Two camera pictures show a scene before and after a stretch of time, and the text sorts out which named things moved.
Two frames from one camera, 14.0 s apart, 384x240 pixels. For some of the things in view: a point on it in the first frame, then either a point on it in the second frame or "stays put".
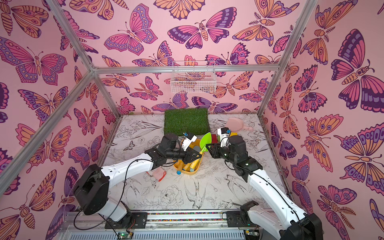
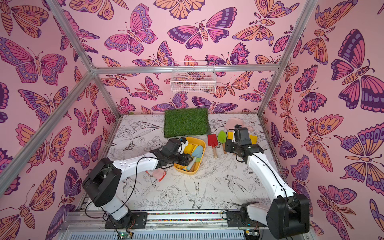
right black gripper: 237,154 → 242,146
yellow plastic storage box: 192,167 stays put
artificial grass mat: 178,121 stays put
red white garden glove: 159,174 stays put
